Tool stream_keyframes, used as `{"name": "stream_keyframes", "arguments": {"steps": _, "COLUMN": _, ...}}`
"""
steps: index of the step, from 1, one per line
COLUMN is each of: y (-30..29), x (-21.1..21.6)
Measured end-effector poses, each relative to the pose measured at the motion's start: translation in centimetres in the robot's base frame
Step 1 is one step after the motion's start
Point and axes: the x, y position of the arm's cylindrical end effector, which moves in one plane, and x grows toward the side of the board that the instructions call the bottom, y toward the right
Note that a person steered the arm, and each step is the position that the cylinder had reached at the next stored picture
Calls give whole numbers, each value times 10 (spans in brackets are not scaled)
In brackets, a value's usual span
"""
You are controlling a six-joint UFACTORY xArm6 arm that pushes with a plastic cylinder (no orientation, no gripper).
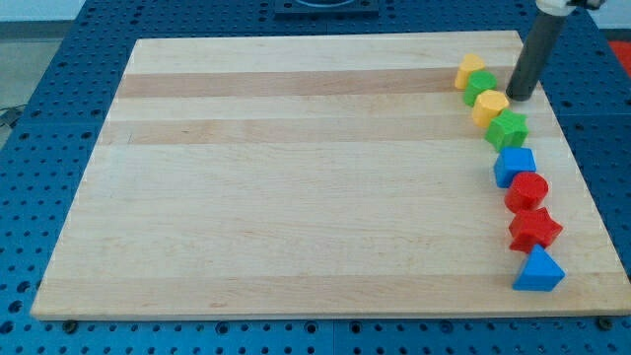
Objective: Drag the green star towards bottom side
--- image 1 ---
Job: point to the green cylinder block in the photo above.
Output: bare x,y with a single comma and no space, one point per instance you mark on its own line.
477,83

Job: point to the yellow heart block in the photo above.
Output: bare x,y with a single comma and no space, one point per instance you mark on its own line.
470,63

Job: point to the blue triangle block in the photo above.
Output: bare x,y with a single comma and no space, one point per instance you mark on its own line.
539,272

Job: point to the red star block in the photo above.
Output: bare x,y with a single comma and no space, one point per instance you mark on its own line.
531,228

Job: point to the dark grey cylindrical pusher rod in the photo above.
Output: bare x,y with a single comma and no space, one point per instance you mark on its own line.
537,48

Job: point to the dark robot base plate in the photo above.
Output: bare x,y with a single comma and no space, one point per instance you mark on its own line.
296,8

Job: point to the yellow hexagon block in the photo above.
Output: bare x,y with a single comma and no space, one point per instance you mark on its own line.
487,106

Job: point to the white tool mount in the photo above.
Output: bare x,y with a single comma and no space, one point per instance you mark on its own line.
563,8

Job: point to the green star block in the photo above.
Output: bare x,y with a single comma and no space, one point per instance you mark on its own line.
508,129

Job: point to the light wooden board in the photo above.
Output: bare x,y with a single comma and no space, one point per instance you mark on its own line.
315,177

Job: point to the red cylinder block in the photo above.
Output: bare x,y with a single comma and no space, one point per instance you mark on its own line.
526,192

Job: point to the blue cube block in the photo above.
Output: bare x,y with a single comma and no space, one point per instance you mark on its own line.
510,162

